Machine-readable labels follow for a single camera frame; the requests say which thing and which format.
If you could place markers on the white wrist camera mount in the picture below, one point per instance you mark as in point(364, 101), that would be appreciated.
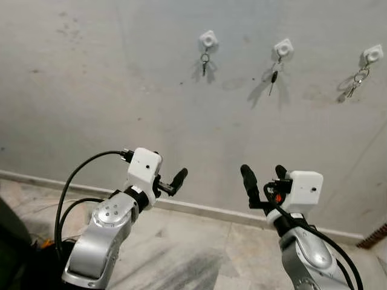
point(144, 168)
point(305, 190)

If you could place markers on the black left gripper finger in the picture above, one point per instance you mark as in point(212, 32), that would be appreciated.
point(179, 178)
point(156, 154)

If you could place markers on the white square wall hook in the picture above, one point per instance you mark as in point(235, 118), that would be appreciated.
point(208, 40)
point(283, 48)
point(373, 55)

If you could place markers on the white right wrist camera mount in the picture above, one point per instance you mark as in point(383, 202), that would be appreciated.
point(305, 190)

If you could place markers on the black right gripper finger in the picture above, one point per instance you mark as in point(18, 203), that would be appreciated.
point(282, 172)
point(249, 181)

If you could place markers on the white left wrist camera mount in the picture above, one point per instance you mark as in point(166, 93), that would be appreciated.
point(144, 168)

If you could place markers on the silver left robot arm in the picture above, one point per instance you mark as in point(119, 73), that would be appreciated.
point(100, 241)

